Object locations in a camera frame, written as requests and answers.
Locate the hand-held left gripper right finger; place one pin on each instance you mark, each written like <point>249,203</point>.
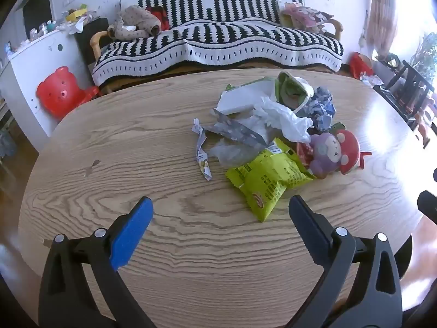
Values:
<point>309,230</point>

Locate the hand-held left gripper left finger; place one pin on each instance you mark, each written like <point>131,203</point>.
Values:
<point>131,232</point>

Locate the yellow-green snack packet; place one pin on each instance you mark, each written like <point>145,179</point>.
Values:
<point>263,184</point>

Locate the red small packet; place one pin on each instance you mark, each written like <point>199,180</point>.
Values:
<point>303,153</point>

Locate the purple plush toy red cap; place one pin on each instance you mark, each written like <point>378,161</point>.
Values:
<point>327,152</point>

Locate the white printed paper strip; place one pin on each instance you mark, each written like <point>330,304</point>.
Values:
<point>201,153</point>

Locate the clear plastic wrap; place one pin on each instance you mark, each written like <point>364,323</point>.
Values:
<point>232,152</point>

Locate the silver foil wrapper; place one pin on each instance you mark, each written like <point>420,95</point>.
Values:
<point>235,131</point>

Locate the blue white wrapper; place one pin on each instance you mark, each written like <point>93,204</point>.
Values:
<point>321,106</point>

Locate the green paper bowl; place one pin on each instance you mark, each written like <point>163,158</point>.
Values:
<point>290,88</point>

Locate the black low side table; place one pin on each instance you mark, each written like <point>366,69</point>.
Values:
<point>409,82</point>

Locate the green potted plant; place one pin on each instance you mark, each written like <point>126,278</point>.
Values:
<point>425,54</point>

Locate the red bag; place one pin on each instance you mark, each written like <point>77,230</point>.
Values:
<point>360,63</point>

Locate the red bear plastic stool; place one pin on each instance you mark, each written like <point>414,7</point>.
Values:
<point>59,90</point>

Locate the beige patterned curtain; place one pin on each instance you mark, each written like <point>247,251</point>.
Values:
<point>384,10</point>

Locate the white cabinet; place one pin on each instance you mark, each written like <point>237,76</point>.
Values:
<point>37,61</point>

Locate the black panel beside sofa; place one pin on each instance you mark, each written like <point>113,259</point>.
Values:
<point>88,37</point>

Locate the pink printed cushion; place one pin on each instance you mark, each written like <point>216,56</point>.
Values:
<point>304,15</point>

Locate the striped black-white sofa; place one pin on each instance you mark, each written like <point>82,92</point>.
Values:
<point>218,41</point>

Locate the brown dotted plush garment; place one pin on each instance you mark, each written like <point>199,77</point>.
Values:
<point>136,20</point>

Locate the red black cloth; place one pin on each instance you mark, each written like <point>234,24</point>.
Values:
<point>162,15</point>

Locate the yellow small box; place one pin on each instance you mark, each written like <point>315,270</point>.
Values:
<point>75,14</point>

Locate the wooden sofa frame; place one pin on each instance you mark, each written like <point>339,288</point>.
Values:
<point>96,39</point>

